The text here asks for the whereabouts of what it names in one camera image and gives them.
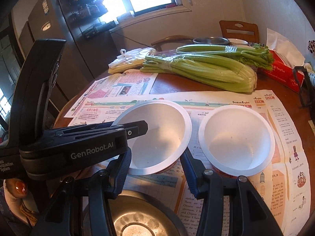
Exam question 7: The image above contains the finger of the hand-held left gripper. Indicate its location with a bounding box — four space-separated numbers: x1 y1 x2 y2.
48 124 148 141
100 120 148 128

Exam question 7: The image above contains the thin taped celery bunch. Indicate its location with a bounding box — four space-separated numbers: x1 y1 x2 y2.
176 44 274 70

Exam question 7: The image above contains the red paper bowl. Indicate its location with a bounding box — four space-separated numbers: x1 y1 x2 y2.
198 105 275 177
114 100 192 175

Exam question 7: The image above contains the large colourful newspaper sheet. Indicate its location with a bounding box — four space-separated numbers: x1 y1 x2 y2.
68 90 312 236

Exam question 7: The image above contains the black wire rack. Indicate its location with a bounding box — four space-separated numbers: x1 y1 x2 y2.
55 0 116 40

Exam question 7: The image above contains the wooden chair with cutout back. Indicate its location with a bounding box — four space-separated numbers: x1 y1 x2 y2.
219 20 260 44

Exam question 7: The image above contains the red tissue box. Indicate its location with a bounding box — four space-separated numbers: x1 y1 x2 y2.
257 28 307 94

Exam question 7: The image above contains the small steel bowl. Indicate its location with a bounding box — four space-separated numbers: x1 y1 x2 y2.
192 36 230 46

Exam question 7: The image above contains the clear plastic bag yellow food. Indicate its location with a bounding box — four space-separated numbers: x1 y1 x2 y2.
108 47 158 74

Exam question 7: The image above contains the thick celery bunch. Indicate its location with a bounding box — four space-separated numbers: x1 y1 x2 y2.
140 54 258 93

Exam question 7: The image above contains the small colourful newspaper sheet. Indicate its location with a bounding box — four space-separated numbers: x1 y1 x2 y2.
63 69 159 118

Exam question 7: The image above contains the dark refrigerator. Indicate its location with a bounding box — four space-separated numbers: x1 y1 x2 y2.
11 0 116 99

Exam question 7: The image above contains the person's left hand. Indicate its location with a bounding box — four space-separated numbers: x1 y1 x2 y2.
2 179 29 199

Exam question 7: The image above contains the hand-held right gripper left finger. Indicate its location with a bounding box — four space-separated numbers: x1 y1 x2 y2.
30 147 133 236

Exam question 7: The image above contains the large steel bowl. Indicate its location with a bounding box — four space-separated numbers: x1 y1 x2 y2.
106 189 187 236

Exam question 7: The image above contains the person's left forearm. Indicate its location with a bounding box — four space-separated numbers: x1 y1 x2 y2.
0 189 40 229

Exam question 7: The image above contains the white plate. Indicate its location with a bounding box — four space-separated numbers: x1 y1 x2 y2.
228 38 249 46

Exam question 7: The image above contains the wooden chair with curved back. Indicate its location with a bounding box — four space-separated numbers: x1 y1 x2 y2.
151 35 195 52

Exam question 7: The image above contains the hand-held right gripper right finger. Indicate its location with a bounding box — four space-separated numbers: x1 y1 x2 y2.
181 149 283 236

